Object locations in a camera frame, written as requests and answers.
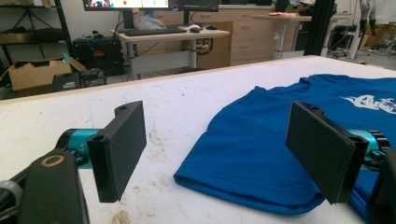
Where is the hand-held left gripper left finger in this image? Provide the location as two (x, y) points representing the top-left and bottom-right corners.
(86, 100), (148, 203)

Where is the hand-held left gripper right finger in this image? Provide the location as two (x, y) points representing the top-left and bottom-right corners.
(285, 101), (370, 205)

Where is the blue t-shirt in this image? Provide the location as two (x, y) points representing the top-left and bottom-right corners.
(173, 74), (396, 222)

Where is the white table mat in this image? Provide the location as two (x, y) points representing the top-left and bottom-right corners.
(0, 55), (396, 224)

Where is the light wooden table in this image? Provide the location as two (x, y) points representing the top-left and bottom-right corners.
(0, 54), (317, 106)

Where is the black equipment case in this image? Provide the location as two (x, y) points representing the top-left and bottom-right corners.
(72, 32), (125, 77)

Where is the open cardboard box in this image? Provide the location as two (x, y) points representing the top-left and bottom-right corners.
(0, 57), (87, 97)

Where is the white-framed standing desk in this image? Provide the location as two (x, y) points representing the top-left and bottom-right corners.
(251, 13), (353, 60)

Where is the black keyboard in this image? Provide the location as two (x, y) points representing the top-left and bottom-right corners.
(123, 27), (188, 37)

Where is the wooden-top desk with white legs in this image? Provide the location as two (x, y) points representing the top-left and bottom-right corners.
(110, 28), (231, 80)

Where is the clear plastic bag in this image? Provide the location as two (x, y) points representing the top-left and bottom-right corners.
(134, 13), (167, 31)

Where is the black shelf rack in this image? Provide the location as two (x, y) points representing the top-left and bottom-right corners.
(0, 0), (74, 66)

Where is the wooden drawer cabinet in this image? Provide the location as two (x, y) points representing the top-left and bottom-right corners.
(152, 4), (309, 66)

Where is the closed cardboard box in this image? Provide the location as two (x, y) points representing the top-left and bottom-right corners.
(195, 31), (233, 70)

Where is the lit computer monitor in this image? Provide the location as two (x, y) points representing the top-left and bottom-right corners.
(82, 0), (171, 12)

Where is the black metal frame post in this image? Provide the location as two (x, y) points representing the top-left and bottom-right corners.
(303, 0), (336, 57)

